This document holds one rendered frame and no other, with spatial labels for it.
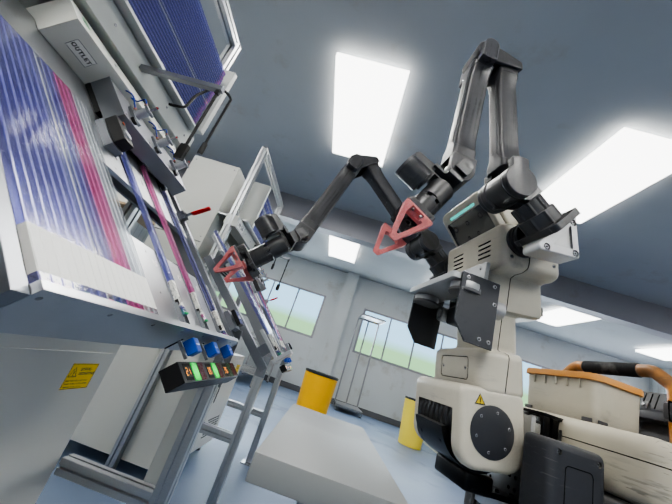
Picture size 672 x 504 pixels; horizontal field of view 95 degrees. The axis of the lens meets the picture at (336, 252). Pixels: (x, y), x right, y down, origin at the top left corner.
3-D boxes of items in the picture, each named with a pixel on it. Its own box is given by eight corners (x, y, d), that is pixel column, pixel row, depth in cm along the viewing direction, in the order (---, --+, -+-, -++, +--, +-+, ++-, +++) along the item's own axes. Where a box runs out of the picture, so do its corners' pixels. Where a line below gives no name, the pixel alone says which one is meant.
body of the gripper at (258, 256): (237, 246, 84) (262, 234, 86) (246, 259, 94) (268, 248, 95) (247, 266, 82) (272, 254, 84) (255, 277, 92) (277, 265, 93)
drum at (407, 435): (418, 447, 510) (427, 402, 534) (426, 454, 469) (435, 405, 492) (393, 437, 515) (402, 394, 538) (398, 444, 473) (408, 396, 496)
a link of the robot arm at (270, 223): (311, 235, 91) (303, 247, 98) (293, 203, 93) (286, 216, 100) (275, 249, 84) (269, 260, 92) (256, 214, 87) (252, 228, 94)
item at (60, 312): (215, 354, 88) (239, 342, 90) (-46, 329, 26) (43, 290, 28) (214, 350, 89) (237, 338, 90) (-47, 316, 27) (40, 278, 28)
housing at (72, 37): (142, 178, 108) (182, 162, 110) (5, 38, 62) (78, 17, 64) (136, 161, 110) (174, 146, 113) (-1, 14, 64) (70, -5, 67)
